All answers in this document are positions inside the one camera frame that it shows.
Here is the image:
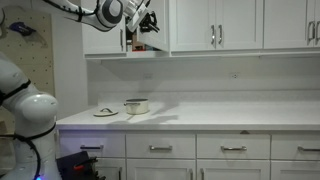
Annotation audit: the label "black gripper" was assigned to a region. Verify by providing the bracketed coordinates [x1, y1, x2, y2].
[139, 11, 160, 33]

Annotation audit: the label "white cabinet door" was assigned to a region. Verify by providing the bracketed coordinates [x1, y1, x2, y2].
[135, 0, 169, 52]
[81, 0, 125, 55]

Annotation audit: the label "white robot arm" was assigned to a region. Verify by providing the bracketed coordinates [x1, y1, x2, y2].
[0, 0, 149, 180]

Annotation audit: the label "white upper cabinet double doors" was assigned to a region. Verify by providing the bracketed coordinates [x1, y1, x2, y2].
[169, 0, 263, 52]

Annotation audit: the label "white far right upper cabinet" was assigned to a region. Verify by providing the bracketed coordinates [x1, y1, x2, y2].
[264, 0, 320, 49]

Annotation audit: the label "cream pot lid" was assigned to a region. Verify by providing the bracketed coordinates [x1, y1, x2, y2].
[94, 108, 117, 117]

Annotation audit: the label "cream saucepan with handle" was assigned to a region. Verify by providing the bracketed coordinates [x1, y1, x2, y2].
[124, 99, 149, 115]

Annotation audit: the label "white wall power outlet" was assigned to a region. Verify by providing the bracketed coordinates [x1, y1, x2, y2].
[229, 72, 240, 79]

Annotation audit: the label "white drawer with metal handle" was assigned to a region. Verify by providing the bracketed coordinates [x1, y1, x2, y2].
[59, 131, 125, 158]

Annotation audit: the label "black tool with red handles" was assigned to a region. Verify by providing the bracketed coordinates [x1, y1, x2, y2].
[57, 151, 106, 180]

